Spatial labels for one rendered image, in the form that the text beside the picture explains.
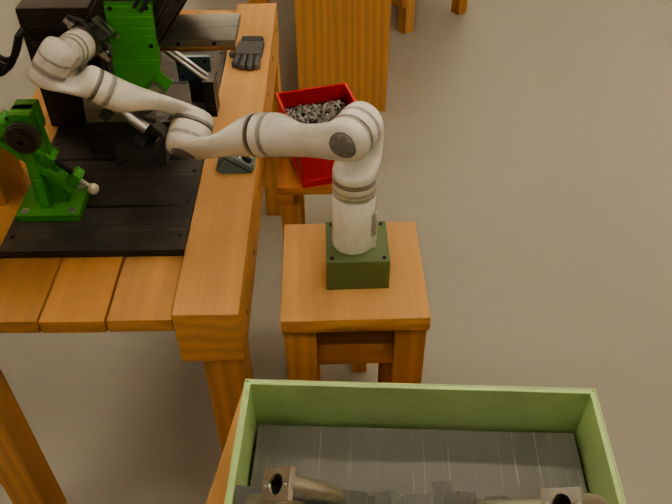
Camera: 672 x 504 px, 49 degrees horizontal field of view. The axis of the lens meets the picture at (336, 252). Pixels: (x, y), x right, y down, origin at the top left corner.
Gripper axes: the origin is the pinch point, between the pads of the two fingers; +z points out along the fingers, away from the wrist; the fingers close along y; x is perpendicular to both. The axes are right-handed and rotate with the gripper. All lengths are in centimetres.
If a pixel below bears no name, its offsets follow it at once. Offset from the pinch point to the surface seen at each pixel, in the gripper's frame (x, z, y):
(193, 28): -11.7, 21.5, -15.2
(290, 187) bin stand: -3, 5, -61
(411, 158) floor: -7, 147, -125
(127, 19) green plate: -6.8, 2.9, -2.8
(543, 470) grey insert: -26, -82, -107
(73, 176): 22.4, -20.4, -17.8
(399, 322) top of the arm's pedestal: -15, -47, -86
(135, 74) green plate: 2.2, 2.9, -12.5
